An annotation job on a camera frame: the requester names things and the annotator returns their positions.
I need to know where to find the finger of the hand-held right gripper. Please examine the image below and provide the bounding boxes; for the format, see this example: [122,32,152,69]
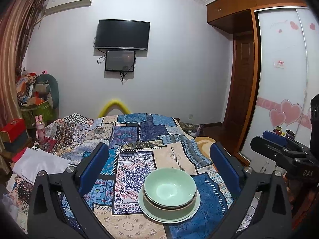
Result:
[262,130,311,155]
[250,136,309,170]

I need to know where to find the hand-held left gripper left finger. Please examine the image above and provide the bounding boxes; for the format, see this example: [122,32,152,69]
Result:
[27,142,117,239]

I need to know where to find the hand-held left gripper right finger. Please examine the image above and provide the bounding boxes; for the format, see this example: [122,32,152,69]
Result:
[209,142,292,239]

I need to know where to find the pale green bowl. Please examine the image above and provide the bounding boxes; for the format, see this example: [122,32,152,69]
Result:
[144,168,197,208]

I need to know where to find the pale green plate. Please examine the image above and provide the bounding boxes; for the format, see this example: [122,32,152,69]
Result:
[138,187,201,224]

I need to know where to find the patchwork printed blanket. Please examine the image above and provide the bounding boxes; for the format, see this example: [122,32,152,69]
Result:
[7,113,260,239]

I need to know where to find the white cloth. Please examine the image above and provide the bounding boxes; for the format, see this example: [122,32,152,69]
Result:
[12,147,80,185]

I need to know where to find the patterned bag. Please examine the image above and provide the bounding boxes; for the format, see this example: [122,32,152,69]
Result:
[179,122,207,138]

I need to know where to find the brown wooden door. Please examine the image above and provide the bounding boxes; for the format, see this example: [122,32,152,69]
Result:
[223,31,256,130]

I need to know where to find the pink rabbit toy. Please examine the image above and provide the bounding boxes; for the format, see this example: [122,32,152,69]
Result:
[35,115,46,140]

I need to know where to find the yellow foam tube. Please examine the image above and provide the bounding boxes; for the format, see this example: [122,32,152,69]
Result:
[98,99,131,117]

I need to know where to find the green cardboard box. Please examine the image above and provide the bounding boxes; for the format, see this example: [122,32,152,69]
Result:
[21,100,56,128]

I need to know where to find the dark grey box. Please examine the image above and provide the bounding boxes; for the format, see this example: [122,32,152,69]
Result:
[4,129,33,152]

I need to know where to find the red box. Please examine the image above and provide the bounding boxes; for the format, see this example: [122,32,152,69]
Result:
[0,119,27,143]

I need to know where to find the striped pink gold curtain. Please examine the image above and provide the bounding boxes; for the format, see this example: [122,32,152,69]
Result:
[0,0,46,127]

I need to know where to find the wooden overhead cabinet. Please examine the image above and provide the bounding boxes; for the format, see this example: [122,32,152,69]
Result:
[206,0,307,33]

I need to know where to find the white air conditioner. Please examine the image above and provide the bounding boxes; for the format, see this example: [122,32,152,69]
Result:
[45,0,96,15]

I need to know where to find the small black wall monitor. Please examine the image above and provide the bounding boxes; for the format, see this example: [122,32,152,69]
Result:
[105,50,136,72]

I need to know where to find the black wall television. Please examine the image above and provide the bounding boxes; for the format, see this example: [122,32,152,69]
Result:
[95,19,151,51]

